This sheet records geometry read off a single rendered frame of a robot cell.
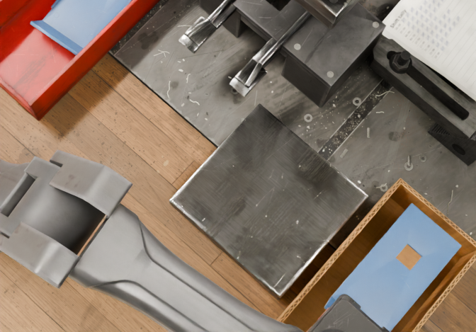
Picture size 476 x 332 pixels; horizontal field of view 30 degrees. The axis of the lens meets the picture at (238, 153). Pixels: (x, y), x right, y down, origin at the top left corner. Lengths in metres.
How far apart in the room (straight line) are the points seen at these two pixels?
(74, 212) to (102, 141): 0.38
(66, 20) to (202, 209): 0.29
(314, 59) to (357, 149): 0.13
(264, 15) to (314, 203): 0.22
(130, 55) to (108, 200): 0.48
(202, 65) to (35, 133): 0.22
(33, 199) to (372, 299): 0.41
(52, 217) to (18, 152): 0.39
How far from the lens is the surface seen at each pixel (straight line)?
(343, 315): 0.84
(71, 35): 1.11
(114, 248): 0.64
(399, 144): 1.09
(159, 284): 0.65
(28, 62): 1.11
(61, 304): 1.04
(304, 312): 1.03
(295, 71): 1.05
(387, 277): 0.97
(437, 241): 0.99
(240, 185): 1.03
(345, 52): 1.03
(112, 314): 1.03
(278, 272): 1.02
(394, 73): 1.04
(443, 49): 1.09
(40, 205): 0.70
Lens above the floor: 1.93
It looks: 75 degrees down
